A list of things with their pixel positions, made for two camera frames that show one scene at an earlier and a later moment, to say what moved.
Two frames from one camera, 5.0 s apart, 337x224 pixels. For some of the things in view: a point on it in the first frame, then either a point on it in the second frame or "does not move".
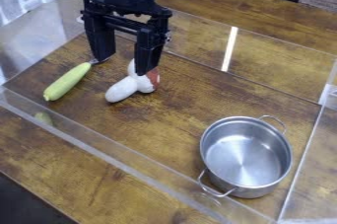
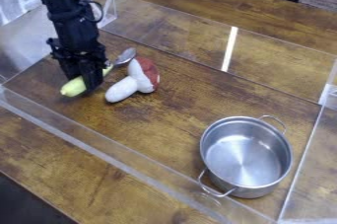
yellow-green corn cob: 64,85 -> 76,86
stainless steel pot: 247,155 does not move
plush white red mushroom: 143,83 does not move
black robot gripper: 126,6 -> 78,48
